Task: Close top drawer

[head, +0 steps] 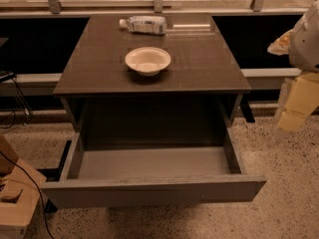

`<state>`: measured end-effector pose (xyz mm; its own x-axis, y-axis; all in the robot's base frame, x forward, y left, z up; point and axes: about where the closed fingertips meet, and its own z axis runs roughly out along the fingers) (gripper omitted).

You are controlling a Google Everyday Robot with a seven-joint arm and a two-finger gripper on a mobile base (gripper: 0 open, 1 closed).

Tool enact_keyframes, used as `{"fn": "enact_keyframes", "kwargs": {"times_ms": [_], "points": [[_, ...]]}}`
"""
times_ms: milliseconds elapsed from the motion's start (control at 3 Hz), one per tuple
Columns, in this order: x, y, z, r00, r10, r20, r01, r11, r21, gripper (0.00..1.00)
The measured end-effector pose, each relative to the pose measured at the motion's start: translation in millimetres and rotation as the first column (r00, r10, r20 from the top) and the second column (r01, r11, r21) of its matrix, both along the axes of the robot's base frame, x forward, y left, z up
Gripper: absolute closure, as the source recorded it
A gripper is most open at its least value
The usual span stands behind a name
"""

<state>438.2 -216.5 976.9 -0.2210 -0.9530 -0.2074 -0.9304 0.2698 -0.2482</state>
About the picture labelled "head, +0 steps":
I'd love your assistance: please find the black cable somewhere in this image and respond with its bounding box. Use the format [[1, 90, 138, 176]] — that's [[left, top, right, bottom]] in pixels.
[[0, 149, 56, 239]]

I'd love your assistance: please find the cardboard box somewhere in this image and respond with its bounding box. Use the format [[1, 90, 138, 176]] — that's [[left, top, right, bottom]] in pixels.
[[0, 134, 46, 239]]

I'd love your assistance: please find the dark brown cabinet table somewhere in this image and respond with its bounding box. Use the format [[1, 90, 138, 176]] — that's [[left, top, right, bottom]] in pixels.
[[54, 15, 250, 145]]

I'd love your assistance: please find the grey top drawer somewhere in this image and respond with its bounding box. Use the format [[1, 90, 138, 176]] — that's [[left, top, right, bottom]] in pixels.
[[42, 130, 266, 208]]

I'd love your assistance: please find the black device on left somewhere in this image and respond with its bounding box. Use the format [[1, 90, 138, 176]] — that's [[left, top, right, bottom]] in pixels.
[[0, 71, 16, 83]]

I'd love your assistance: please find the clear plastic water bottle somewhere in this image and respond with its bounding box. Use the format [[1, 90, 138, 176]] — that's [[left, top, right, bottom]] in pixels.
[[119, 16, 167, 35]]

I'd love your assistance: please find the white paper bowl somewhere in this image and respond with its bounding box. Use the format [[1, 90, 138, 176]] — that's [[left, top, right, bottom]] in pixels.
[[125, 47, 171, 77]]

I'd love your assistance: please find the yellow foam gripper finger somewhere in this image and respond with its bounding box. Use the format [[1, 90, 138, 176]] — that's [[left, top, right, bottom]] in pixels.
[[272, 73, 319, 137]]

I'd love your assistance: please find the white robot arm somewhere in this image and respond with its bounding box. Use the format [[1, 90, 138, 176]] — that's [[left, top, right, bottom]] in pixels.
[[267, 0, 319, 137]]

